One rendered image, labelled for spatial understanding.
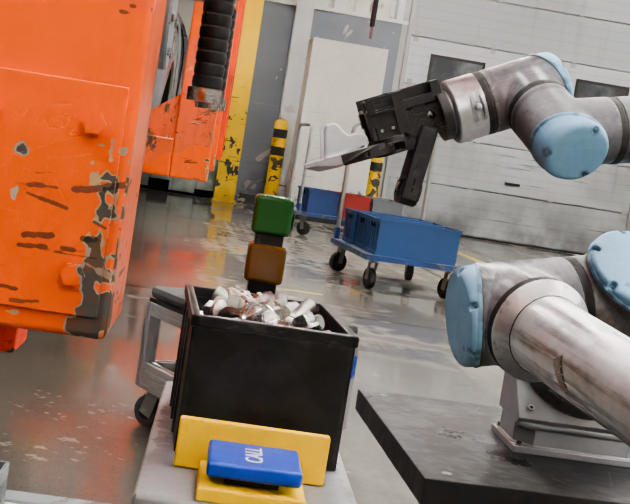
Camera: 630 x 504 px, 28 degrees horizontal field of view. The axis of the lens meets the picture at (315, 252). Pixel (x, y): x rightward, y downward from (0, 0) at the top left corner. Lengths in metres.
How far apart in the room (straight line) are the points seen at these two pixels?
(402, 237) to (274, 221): 5.86
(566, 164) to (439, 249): 5.55
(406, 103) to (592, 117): 0.25
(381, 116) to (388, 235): 5.40
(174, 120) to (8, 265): 4.23
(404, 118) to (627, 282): 0.41
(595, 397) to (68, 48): 0.78
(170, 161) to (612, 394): 3.94
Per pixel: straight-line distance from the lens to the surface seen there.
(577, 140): 1.65
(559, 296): 1.76
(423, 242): 7.16
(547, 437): 2.01
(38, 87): 1.09
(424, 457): 1.85
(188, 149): 5.29
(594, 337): 1.61
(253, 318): 1.05
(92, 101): 1.09
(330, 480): 1.04
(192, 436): 1.00
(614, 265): 1.86
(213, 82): 1.47
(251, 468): 0.92
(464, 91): 1.73
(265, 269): 1.28
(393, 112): 1.72
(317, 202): 10.86
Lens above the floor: 0.71
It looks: 4 degrees down
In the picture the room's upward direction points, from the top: 9 degrees clockwise
